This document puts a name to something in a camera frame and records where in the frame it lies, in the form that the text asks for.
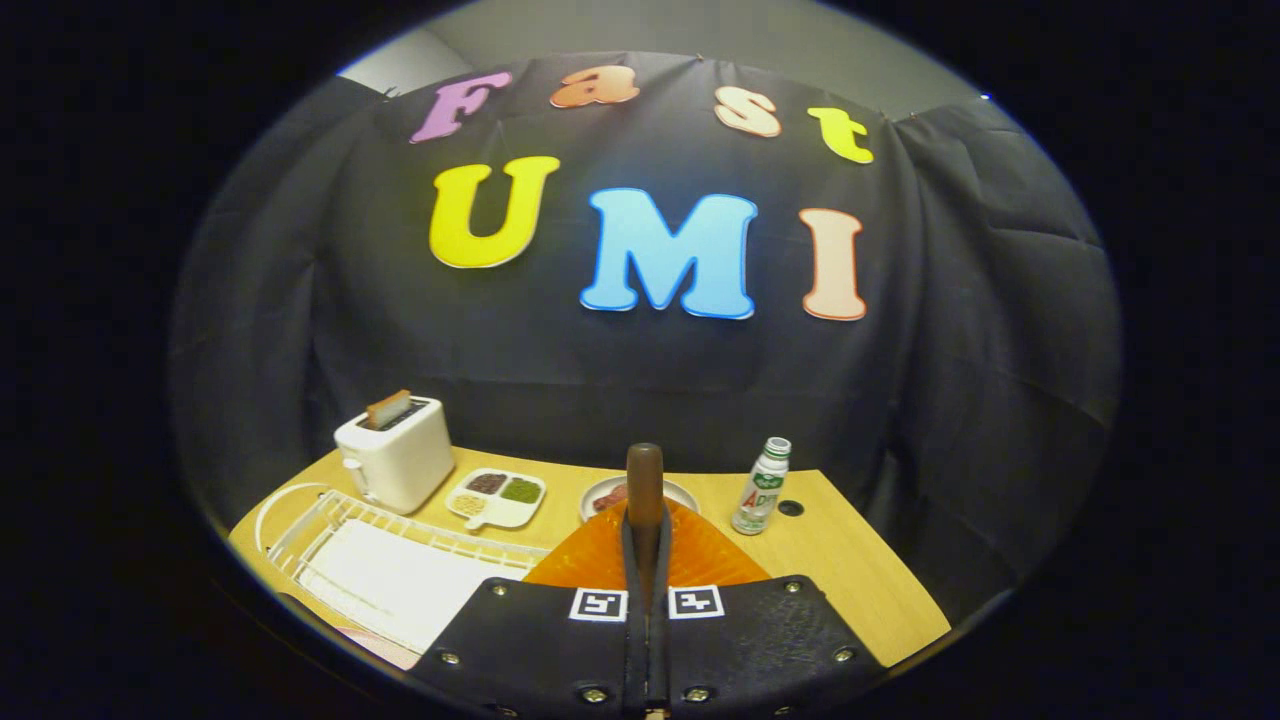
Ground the white green drink bottle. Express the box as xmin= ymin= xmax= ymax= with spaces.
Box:
xmin=730 ymin=437 xmax=792 ymax=536

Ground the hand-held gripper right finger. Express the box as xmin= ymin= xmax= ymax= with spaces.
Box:
xmin=655 ymin=497 xmax=891 ymax=720

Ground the white wire dish rack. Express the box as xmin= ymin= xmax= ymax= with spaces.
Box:
xmin=255 ymin=482 xmax=551 ymax=661

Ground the wooden handled metal spoon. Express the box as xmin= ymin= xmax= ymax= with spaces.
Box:
xmin=626 ymin=443 xmax=667 ymax=611

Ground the white drip tray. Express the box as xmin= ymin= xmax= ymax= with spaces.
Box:
xmin=296 ymin=518 xmax=531 ymax=656

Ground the black backdrop cloth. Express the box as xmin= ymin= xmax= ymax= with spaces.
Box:
xmin=168 ymin=50 xmax=1123 ymax=626

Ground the brown toast slice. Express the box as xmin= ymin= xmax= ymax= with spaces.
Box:
xmin=364 ymin=389 xmax=412 ymax=429

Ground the beige round dish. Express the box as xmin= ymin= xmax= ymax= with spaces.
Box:
xmin=579 ymin=476 xmax=701 ymax=523

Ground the white divided dish with beans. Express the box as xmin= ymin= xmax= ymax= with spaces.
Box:
xmin=445 ymin=467 xmax=547 ymax=531

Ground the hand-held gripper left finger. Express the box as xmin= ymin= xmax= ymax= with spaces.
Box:
xmin=410 ymin=497 xmax=646 ymax=720

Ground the white toaster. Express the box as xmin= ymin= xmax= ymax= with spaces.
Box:
xmin=334 ymin=396 xmax=455 ymax=516

